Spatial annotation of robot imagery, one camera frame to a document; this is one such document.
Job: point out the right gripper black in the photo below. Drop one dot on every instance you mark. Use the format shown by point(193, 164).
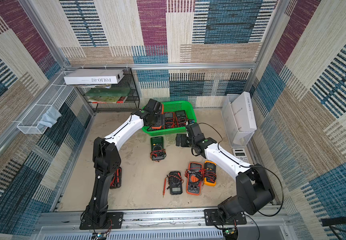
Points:
point(183, 140)

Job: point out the white calculator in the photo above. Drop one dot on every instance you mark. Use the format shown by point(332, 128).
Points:
point(241, 154)

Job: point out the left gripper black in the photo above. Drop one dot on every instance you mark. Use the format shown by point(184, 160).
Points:
point(161, 120)

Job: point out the green multimeter left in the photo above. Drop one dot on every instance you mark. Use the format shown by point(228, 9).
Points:
point(158, 151)

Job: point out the green plastic basket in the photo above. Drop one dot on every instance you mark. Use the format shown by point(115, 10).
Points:
point(173, 107)

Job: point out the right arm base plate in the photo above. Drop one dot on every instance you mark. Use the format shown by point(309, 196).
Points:
point(213, 218)

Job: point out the yellow multimeter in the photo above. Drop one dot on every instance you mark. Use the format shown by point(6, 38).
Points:
point(210, 173)

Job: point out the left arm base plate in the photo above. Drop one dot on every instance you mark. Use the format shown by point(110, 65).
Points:
point(109, 220)

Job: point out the white box right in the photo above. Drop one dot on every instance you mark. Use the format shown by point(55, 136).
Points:
point(243, 112)

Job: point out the orange multimeter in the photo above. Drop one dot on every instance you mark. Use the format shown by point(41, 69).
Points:
point(194, 175)
point(157, 119)

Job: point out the white wire wall basket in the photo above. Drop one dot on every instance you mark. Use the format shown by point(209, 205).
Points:
point(37, 119)

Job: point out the light blue cloth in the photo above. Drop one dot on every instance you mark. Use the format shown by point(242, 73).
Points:
point(50, 117)

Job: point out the clear plastic bin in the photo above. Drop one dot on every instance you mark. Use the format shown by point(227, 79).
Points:
point(237, 139)

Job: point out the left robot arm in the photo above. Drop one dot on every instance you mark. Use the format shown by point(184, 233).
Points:
point(107, 161)

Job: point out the black wire shelf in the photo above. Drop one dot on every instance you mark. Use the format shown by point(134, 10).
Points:
point(121, 97)

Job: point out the green book on shelf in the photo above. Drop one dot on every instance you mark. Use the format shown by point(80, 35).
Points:
point(104, 95)

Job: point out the white folio box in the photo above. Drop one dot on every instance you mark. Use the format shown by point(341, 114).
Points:
point(94, 77)

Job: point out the black clamp multimeter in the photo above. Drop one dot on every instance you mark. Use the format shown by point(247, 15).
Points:
point(175, 182)

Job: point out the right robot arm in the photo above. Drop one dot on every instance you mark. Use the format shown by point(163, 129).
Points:
point(253, 187)

